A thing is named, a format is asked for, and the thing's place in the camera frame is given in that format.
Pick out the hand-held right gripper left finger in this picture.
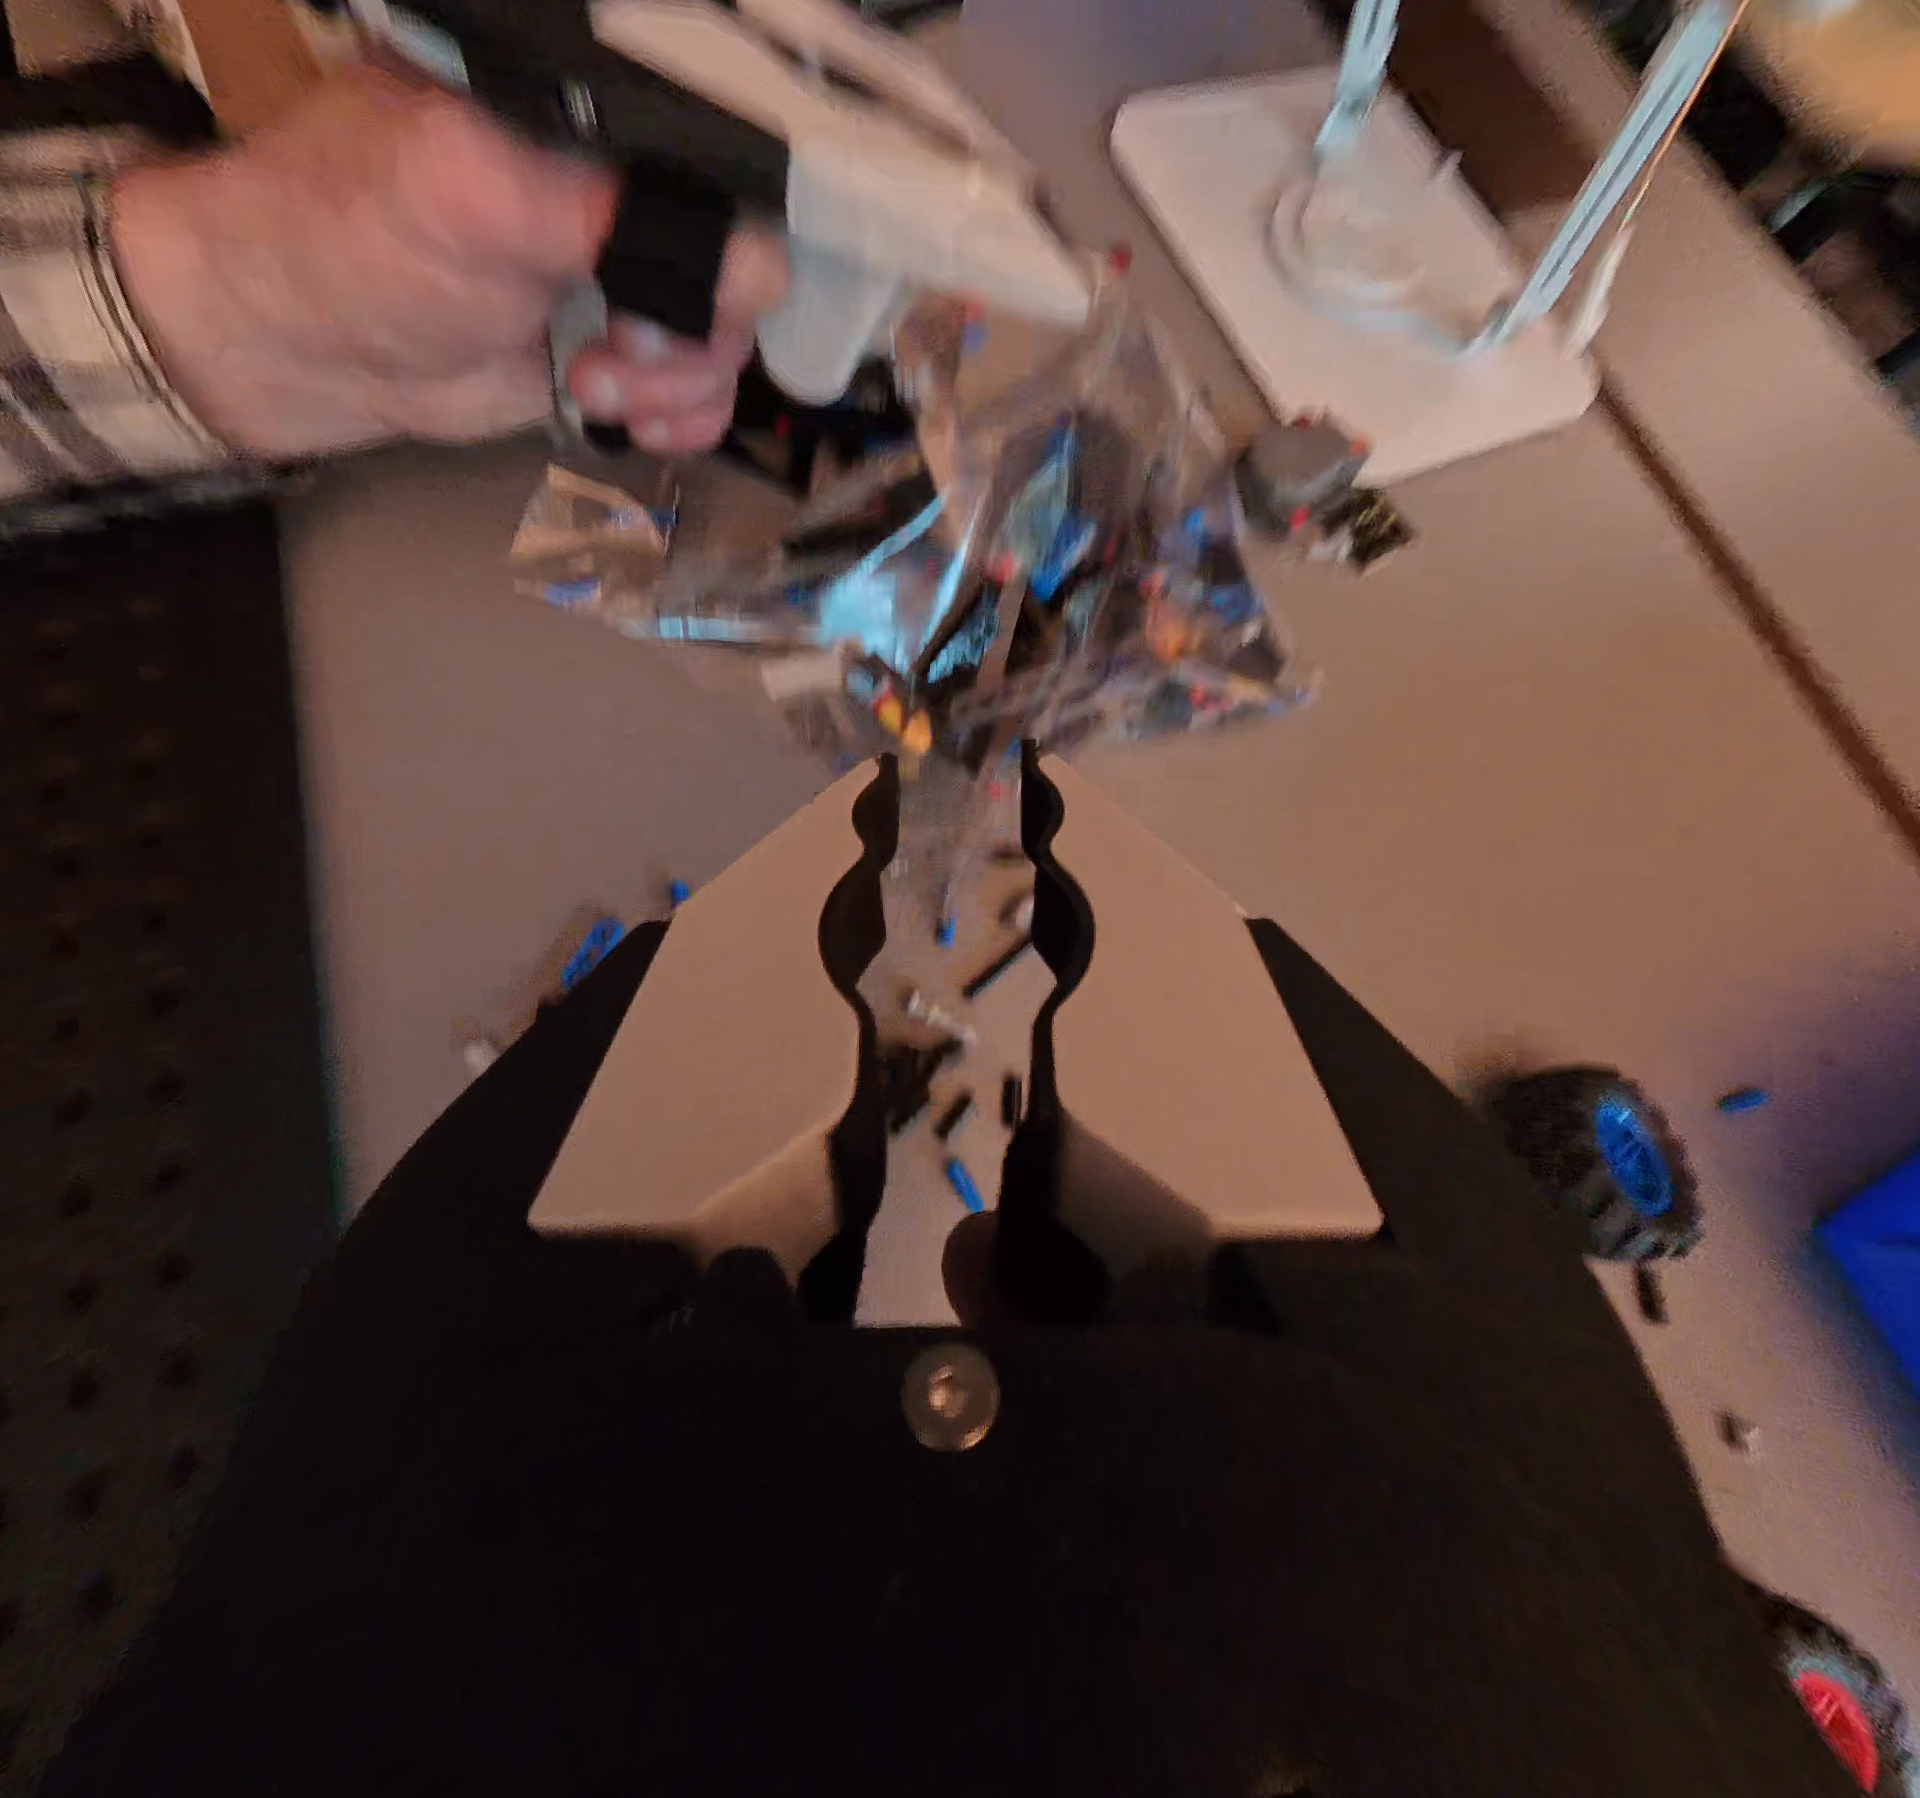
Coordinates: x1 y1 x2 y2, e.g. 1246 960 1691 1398
532 759 902 1320

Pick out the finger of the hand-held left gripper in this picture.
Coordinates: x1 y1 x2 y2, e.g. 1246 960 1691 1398
593 0 1098 407
731 0 1039 181

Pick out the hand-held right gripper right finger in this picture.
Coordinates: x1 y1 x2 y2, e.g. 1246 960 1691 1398
991 749 1389 1326

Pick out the clear plastic bag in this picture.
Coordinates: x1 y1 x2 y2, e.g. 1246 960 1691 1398
751 284 1323 780
505 459 768 654

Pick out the person's left forearm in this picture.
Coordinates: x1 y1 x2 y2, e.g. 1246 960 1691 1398
0 134 228 510

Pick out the grey desk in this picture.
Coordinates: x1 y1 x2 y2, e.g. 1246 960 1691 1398
271 0 1920 1740

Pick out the person's left hand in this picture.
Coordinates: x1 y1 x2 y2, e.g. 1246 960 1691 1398
106 58 798 467

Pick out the black toy wheel blue rim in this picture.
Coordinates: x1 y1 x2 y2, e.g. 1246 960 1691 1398
1487 1064 1706 1266

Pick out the grey toy motor block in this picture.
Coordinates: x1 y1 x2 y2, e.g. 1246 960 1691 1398
1236 413 1376 541

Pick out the black studded toy plate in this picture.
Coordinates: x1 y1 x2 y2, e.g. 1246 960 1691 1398
1313 489 1419 576

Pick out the blue storage bin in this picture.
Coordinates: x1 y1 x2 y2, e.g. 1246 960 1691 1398
1816 1155 1920 1397

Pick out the black toy wheel red rim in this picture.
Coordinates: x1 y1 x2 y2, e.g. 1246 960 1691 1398
1757 1594 1920 1798

